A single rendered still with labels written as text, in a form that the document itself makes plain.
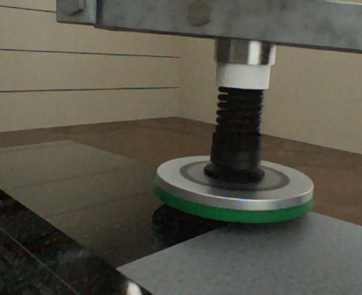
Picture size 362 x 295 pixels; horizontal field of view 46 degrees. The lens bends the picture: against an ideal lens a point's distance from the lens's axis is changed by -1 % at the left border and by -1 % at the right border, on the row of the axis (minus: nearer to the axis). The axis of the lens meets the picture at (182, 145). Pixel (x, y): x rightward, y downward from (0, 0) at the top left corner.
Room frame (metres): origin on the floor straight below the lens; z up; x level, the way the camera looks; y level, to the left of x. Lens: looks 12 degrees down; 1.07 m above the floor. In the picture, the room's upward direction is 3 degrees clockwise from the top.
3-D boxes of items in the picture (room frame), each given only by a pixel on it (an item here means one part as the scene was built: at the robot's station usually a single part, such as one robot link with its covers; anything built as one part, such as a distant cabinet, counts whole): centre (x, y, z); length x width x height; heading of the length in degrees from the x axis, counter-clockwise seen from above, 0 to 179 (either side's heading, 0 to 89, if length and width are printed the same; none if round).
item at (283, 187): (0.58, -0.07, 0.91); 0.21 x 0.21 x 0.01
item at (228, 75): (0.58, -0.07, 1.05); 0.07 x 0.07 x 0.04
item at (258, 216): (0.58, -0.07, 0.90); 0.22 x 0.22 x 0.04
